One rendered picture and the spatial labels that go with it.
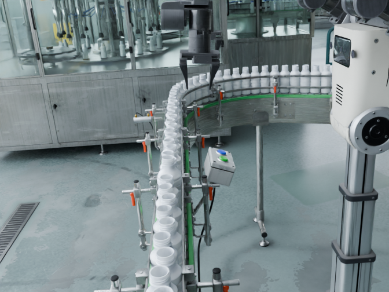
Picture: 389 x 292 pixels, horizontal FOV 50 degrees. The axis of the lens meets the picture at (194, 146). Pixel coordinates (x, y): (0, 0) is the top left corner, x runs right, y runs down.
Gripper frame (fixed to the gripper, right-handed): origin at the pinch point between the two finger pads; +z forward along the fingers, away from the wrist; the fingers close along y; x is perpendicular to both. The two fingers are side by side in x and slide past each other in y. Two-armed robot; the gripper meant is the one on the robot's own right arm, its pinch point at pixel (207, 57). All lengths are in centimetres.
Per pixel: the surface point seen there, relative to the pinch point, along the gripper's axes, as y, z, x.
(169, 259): 14, 24, 87
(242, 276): -17, 140, -53
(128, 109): 70, 91, -265
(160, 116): 22, 33, -40
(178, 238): 13, 27, 75
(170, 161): 14, 20, 46
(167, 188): 15, 24, 55
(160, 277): 15, 23, 93
